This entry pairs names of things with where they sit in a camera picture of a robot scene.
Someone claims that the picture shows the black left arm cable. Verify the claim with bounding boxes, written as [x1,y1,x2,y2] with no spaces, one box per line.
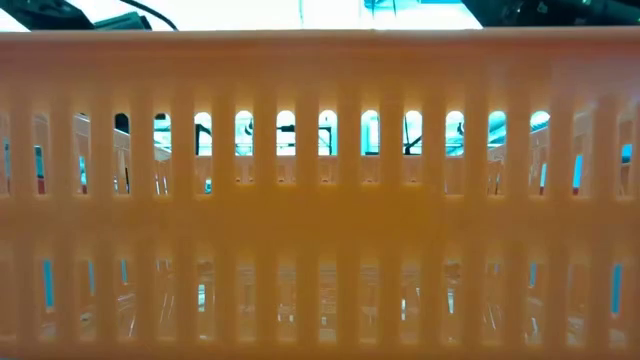
[118,0,179,32]

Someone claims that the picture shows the orange plastic basket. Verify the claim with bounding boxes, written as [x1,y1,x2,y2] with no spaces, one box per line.
[0,27,640,360]

